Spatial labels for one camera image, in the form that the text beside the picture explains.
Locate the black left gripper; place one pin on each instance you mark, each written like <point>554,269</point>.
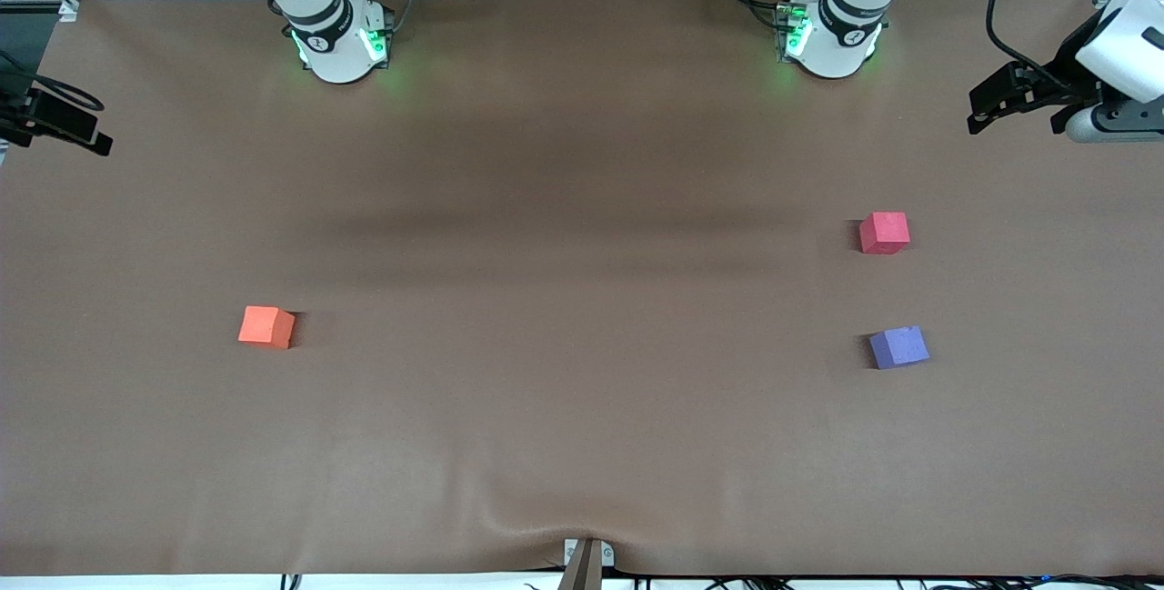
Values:
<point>1058,82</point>

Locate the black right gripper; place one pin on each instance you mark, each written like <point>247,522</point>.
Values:
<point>18,115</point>

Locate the orange foam block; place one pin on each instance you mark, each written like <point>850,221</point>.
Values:
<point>264,326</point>

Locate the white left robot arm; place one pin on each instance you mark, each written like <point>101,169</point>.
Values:
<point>841,35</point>

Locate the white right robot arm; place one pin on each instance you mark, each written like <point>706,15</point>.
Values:
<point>336,44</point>

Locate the red foam block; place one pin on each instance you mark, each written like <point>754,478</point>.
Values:
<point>884,234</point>

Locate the purple foam block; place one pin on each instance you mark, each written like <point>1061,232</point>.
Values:
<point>898,346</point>

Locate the brown table mat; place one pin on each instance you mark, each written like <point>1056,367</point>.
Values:
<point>582,299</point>

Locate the brown support bar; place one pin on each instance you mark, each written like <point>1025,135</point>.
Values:
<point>582,572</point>

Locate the grey metal bracket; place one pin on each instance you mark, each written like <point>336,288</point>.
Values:
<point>571,554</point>

